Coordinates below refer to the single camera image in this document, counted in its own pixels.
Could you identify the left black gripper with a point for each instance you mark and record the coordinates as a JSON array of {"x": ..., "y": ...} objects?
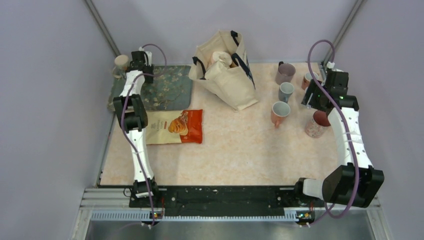
[{"x": 149, "y": 68}]

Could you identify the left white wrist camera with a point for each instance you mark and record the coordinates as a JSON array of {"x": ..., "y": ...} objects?
[{"x": 147, "y": 56}]

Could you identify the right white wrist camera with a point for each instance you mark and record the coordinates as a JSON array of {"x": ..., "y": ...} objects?
[{"x": 330, "y": 67}]

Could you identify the lilac mug black handle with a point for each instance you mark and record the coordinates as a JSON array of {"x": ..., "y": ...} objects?
[{"x": 285, "y": 73}]

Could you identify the aluminium frame rail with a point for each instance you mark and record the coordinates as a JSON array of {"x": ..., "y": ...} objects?
[{"x": 120, "y": 204}]

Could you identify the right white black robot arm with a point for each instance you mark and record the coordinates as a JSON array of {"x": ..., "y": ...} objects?
[{"x": 342, "y": 111}]

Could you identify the beige canvas tote bag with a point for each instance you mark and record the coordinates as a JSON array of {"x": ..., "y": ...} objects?
[{"x": 232, "y": 84}]

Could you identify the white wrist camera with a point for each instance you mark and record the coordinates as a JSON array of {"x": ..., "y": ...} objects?
[
  {"x": 147, "y": 56},
  {"x": 330, "y": 67}
]

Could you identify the salmon pink mug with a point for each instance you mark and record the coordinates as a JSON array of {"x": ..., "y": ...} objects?
[{"x": 307, "y": 79}]

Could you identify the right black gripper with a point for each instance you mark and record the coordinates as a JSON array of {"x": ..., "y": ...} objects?
[{"x": 314, "y": 87}]

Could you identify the floral blue serving tray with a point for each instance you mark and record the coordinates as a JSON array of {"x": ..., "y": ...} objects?
[{"x": 171, "y": 91}]

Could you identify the pink cup off tray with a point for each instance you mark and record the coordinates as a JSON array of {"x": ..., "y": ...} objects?
[{"x": 317, "y": 125}]

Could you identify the cassava chips bag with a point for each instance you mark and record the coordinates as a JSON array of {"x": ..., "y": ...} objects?
[{"x": 174, "y": 127}]

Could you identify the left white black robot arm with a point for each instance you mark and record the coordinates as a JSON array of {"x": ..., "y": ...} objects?
[{"x": 133, "y": 119}]

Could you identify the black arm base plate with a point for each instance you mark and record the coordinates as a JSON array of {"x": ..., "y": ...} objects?
[{"x": 230, "y": 201}]

